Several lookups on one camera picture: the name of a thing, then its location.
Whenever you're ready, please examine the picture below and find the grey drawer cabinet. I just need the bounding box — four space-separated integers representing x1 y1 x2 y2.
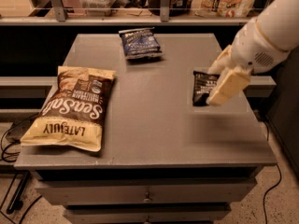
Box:
16 34 276 224

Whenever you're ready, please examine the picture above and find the blue chip bag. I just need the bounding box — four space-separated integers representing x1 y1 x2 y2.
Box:
119 27 163 60

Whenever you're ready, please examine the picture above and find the upper drawer knob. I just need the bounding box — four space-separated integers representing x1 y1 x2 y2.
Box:
143 193 152 203

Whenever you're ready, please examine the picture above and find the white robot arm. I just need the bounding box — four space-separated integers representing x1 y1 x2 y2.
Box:
207 0 299 105

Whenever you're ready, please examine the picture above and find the black rxbar chocolate bar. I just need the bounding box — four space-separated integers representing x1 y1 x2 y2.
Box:
192 71 219 106

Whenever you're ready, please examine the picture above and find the black cable right floor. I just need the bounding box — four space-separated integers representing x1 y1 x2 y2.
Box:
262 163 283 224

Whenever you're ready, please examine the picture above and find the grey metal shelf rail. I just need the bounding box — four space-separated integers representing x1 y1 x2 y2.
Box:
0 0 299 27

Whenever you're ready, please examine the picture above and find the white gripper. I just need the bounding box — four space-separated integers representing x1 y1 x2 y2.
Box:
206 18 290 105

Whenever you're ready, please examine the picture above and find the large Late July chip bag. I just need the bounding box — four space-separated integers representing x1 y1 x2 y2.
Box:
21 66 116 152

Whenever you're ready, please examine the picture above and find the black cables left floor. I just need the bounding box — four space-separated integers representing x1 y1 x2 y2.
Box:
0 112 43 224

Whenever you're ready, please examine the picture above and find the colourful snack bag on shelf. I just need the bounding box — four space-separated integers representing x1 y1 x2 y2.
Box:
192 0 255 18

